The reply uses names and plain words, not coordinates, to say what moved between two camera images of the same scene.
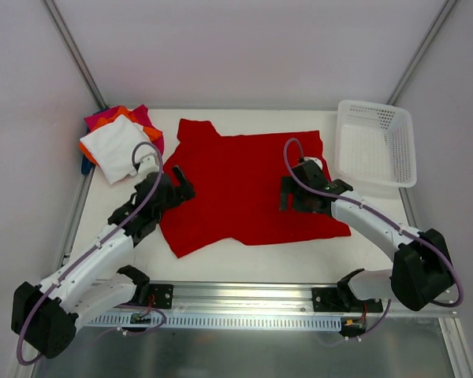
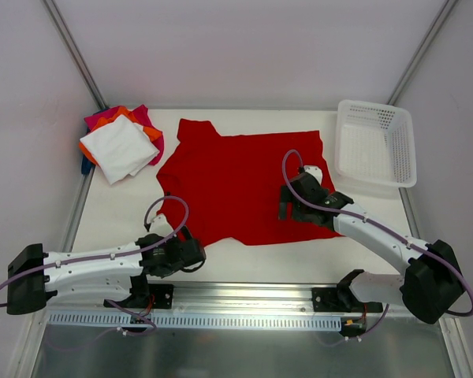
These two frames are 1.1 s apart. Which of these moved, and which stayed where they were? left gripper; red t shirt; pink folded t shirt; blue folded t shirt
Moved: left gripper
Stayed: red t shirt; pink folded t shirt; blue folded t shirt
